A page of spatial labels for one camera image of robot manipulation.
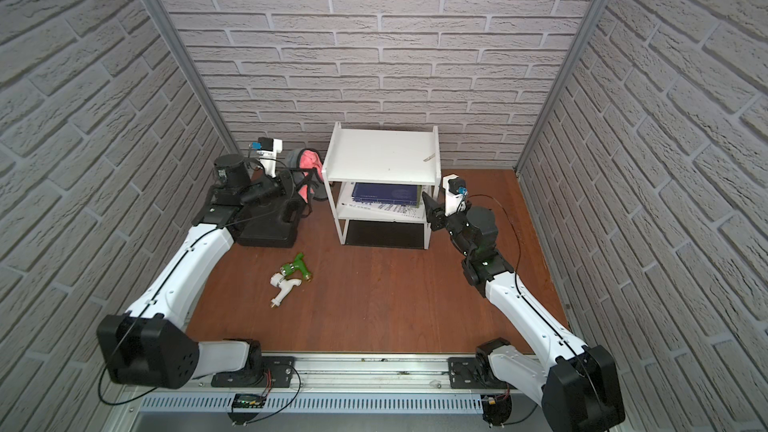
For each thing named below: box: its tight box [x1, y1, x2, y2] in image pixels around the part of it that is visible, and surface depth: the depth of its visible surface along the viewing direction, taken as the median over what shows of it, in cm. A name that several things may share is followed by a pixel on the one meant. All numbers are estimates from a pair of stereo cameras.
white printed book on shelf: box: [338, 182, 426, 219], surface depth 87 cm
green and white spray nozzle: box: [270, 252, 313, 308], surface depth 91 cm
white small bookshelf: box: [322, 122, 442, 250], surface depth 79 cm
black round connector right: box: [481, 394, 513, 428], surface depth 72 cm
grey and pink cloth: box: [286, 147, 327, 203], surface depth 73 cm
